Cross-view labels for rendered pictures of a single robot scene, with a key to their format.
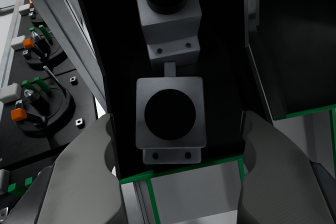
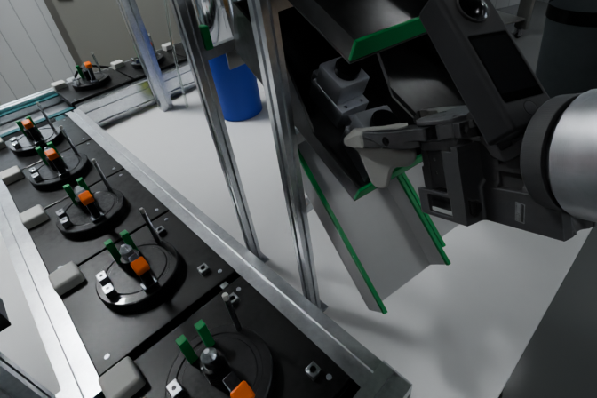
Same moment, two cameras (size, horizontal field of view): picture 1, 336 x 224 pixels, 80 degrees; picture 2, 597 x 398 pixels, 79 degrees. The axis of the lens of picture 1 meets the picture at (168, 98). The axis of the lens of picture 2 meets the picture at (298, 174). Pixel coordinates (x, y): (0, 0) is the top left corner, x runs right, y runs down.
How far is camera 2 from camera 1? 0.32 m
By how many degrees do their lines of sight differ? 25
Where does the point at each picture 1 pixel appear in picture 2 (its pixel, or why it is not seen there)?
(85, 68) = (287, 138)
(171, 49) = (352, 104)
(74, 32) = (288, 107)
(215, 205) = (409, 267)
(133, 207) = (325, 322)
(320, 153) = not seen: hidden behind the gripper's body
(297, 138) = not seen: hidden behind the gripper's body
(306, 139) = not seen: hidden behind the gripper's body
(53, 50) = (106, 206)
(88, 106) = (202, 250)
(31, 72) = (82, 244)
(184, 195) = (378, 266)
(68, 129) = (191, 283)
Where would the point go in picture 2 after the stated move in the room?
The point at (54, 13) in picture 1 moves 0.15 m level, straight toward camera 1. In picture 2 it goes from (279, 95) to (411, 117)
